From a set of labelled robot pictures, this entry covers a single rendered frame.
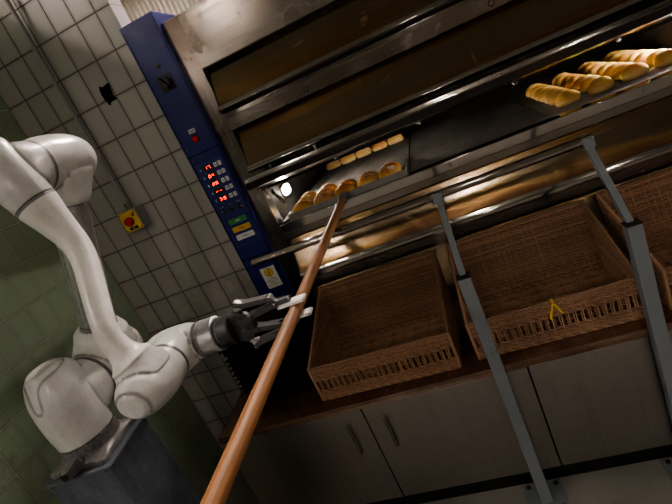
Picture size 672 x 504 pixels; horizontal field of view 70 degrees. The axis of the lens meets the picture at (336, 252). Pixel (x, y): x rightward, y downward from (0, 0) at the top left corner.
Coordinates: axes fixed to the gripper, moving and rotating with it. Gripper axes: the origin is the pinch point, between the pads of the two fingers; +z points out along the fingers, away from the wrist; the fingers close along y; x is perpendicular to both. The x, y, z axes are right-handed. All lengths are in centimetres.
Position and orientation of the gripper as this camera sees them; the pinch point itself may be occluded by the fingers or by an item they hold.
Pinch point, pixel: (295, 308)
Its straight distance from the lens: 112.5
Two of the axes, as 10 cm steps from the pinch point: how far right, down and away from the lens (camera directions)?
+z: 9.1, -3.2, -2.6
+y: 3.9, 8.7, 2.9
